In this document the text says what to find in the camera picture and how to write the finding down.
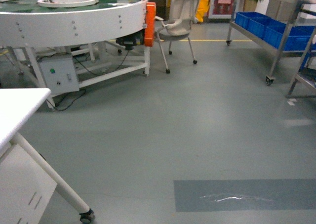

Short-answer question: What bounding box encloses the white drawer cabinet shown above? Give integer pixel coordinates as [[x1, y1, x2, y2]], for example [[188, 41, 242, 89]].
[[0, 145, 57, 224]]

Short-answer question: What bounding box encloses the white control box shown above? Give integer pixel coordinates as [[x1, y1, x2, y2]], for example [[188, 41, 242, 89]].
[[39, 54, 79, 94]]

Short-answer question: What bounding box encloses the beige office chair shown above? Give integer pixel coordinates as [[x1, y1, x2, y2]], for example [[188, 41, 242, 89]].
[[155, 0, 200, 74]]

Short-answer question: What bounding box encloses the blue shelf crate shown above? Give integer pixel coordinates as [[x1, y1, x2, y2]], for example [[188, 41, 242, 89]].
[[235, 12, 270, 33], [263, 26, 315, 51], [246, 17, 286, 39]]

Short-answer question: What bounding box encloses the white desk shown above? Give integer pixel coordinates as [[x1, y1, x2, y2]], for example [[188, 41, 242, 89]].
[[0, 89, 94, 224]]

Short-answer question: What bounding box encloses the black power cable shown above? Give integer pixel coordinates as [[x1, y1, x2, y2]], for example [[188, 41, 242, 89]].
[[53, 49, 130, 112]]

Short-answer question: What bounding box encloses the red display cabinet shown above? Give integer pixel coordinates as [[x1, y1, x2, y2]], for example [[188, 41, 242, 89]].
[[208, 0, 234, 20]]

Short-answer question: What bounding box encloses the yellow wet floor sign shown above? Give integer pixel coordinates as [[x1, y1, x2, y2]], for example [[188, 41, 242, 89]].
[[196, 0, 210, 23]]

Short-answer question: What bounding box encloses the white round conveyor table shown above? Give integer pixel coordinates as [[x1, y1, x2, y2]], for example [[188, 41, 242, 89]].
[[0, 0, 150, 109]]

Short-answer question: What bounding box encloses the steel shelf cart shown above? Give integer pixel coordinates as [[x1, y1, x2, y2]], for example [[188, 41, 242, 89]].
[[226, 0, 316, 86]]

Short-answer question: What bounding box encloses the white round tray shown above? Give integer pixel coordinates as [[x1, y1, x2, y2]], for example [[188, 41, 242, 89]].
[[37, 0, 99, 8]]

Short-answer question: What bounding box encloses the orange motor cover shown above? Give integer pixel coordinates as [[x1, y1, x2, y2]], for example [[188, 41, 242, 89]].
[[144, 2, 156, 47]]

